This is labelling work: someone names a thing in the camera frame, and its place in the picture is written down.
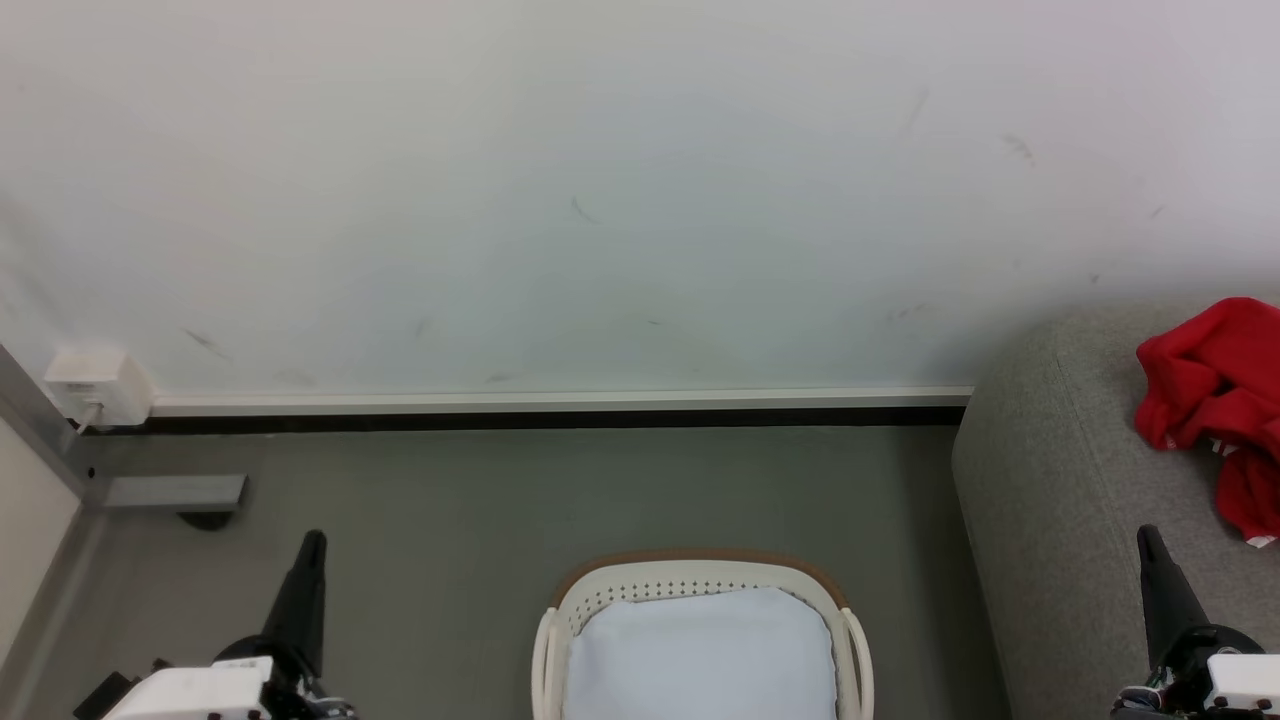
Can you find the grey fabric sofa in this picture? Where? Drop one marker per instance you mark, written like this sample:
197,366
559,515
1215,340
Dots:
1060,520

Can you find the white baseboard trim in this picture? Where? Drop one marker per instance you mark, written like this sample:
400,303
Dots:
560,402

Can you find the white partition with grey frame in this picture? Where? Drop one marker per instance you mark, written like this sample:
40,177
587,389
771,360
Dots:
30,520

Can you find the white wall outlet box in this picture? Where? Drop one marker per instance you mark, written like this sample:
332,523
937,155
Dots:
105,385

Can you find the white laundry basket brown rim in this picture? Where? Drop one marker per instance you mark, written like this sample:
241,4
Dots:
700,572

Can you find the red garment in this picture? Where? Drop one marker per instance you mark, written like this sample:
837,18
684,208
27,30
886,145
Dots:
1210,370

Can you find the black round foot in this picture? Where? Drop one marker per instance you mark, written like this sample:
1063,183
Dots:
207,519

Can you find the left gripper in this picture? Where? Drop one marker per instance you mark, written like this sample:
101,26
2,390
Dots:
200,692

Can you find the light blue cloth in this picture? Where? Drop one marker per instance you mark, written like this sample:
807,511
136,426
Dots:
700,660

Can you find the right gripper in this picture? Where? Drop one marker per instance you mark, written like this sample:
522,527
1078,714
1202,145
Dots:
1235,685

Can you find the grey metal foot bar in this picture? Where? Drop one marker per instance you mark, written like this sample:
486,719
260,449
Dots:
175,492

